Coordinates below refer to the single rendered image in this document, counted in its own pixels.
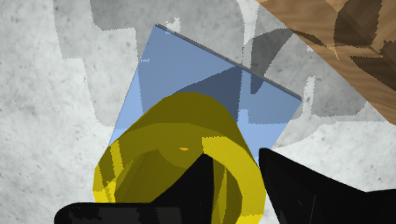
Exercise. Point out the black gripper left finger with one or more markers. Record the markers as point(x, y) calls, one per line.
point(189, 200)

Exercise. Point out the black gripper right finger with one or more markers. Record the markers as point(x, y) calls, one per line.
point(300, 195)

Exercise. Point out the yellow cup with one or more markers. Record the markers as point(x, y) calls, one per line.
point(146, 160)

